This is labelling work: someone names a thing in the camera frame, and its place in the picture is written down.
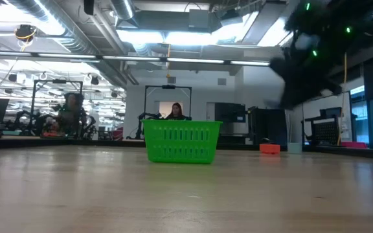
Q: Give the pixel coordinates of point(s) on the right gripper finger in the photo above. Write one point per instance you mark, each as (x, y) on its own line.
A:
(332, 87)
(287, 95)

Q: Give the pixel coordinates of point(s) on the mint green toy block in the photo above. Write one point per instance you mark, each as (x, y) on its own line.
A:
(294, 148)

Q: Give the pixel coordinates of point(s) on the orange toy block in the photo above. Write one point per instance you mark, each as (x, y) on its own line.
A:
(269, 149)

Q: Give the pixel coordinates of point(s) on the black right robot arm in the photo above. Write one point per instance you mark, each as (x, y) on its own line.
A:
(335, 19)

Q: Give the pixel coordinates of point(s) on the background black robot arm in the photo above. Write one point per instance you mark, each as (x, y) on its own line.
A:
(141, 121)

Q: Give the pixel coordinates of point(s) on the small black desk monitor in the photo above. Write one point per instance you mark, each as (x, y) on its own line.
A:
(330, 112)

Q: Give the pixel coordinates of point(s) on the whiteboard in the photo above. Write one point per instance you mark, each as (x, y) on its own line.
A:
(312, 106)

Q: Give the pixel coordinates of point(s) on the black desk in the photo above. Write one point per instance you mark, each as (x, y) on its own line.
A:
(309, 119)

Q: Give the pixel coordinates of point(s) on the black cabinet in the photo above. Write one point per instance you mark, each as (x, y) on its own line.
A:
(267, 126)

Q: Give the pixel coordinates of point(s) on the black pegboard panel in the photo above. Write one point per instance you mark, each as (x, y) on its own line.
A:
(325, 132)

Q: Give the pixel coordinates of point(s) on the black dome object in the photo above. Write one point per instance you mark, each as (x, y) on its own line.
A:
(265, 140)

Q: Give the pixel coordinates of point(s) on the red box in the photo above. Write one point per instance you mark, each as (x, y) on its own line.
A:
(353, 144)

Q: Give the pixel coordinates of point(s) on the long ceiling light bar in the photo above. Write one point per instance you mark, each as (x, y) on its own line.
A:
(131, 58)

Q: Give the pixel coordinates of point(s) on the person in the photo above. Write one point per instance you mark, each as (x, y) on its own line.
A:
(71, 113)
(176, 111)

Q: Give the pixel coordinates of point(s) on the green plastic basket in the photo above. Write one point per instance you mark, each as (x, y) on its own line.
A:
(181, 142)

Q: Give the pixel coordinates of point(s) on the red chair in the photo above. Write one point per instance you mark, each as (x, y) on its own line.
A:
(118, 133)

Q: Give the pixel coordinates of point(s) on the black wall screen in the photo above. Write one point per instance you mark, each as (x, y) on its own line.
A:
(230, 112)

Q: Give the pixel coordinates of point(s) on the black gantry frame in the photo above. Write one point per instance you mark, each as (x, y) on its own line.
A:
(168, 86)
(57, 81)

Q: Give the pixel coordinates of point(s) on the black table edge rail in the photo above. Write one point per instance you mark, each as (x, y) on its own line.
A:
(76, 142)

